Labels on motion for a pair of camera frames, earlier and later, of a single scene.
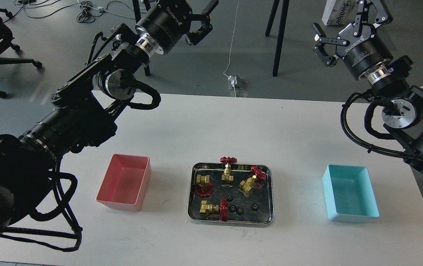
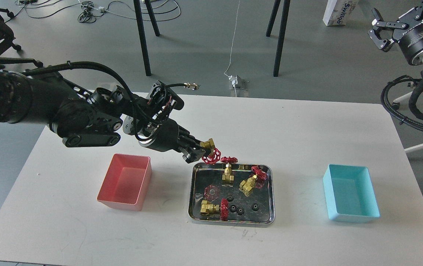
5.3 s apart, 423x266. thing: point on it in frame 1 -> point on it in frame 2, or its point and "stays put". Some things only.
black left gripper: (169, 20) -> (169, 136)
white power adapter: (236, 81) stays put
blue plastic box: (349, 193) stays put
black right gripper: (364, 51) -> (419, 28)
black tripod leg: (283, 14) stays put
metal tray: (231, 193) stays put
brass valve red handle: (203, 187) -> (215, 154)
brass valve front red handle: (206, 208) stays put
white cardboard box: (339, 12) stays put
